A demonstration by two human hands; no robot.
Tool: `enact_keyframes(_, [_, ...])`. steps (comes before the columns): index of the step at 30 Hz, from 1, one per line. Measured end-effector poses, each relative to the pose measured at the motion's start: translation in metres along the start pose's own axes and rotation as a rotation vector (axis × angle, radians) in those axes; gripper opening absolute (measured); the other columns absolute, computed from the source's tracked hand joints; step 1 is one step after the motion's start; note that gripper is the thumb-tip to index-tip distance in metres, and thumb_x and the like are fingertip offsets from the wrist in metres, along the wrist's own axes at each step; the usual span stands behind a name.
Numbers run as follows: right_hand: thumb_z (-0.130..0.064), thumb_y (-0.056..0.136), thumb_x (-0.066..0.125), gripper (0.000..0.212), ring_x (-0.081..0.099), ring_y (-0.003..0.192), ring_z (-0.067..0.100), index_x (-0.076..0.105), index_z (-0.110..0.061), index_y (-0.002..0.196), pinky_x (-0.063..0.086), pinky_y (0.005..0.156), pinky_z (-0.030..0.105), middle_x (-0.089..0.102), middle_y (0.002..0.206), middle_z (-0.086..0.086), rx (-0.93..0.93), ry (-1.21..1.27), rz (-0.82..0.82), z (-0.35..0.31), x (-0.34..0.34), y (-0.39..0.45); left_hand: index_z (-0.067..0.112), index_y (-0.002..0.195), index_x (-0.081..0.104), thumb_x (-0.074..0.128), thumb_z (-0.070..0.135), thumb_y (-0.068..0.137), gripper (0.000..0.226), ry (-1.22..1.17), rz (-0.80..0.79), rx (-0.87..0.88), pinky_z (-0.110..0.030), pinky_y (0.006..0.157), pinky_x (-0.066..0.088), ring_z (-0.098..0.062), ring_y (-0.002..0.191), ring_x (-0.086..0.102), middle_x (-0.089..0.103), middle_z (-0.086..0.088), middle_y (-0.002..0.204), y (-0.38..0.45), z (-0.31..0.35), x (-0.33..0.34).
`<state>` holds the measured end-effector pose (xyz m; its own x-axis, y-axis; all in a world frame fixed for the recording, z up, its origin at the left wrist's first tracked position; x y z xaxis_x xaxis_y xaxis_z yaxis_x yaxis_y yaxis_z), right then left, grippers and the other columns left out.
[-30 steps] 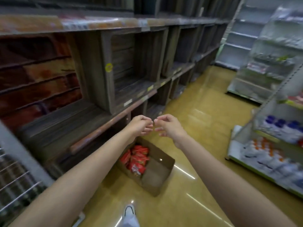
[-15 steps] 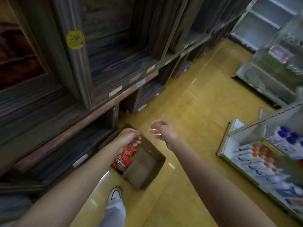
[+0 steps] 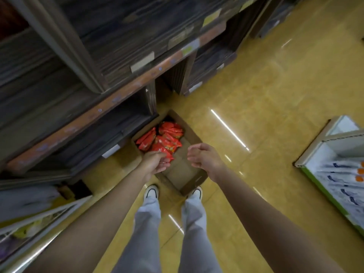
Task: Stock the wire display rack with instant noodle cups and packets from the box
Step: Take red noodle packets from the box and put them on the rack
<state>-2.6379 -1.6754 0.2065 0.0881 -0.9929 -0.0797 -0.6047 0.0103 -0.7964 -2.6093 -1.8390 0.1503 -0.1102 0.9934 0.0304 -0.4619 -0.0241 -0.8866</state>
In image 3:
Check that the person's right hand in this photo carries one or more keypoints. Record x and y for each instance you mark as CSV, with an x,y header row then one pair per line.
x,y
207,160

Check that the person's left hand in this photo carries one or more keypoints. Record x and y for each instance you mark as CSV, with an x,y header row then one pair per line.
x,y
151,163

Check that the person's right fingers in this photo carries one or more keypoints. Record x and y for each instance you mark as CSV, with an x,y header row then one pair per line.
x,y
194,157

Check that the person's left fingers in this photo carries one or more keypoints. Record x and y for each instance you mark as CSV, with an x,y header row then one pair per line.
x,y
163,166

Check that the person's left forearm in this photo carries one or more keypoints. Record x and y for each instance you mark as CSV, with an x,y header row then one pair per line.
x,y
93,221

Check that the person's right forearm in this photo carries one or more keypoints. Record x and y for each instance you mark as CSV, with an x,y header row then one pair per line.
x,y
270,224

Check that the red snack packet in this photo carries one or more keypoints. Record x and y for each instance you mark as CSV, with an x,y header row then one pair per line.
x,y
147,139
168,142
166,156
171,129

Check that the brown cardboard box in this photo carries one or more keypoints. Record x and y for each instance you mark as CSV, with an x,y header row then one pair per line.
x,y
182,173

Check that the person's white left shoe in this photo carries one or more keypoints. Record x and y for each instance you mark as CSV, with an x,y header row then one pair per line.
x,y
151,191

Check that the person's white shoe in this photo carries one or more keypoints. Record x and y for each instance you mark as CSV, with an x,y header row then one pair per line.
x,y
196,191
151,191

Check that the person's white right shoe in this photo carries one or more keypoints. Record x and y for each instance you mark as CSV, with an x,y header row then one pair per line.
x,y
196,191

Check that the light grey trousers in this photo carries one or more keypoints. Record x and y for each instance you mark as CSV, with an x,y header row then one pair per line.
x,y
148,227

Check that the row of paper shelf labels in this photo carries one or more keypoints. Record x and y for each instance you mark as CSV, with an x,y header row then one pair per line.
x,y
142,62

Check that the white shelf unit green edge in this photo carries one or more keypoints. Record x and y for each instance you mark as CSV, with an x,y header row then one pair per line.
x,y
318,156

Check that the dark wooden shelf unit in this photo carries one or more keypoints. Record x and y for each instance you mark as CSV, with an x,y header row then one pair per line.
x,y
71,82

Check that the grey bag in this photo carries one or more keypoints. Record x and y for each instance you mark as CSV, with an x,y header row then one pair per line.
x,y
27,201

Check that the white metal display rack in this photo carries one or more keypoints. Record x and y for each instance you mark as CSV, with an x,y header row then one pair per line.
x,y
34,233

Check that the row of white blue-printed packets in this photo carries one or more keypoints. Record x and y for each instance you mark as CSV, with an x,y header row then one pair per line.
x,y
344,184

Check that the dark low shelf unit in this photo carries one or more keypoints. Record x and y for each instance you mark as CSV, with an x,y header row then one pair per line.
x,y
273,17

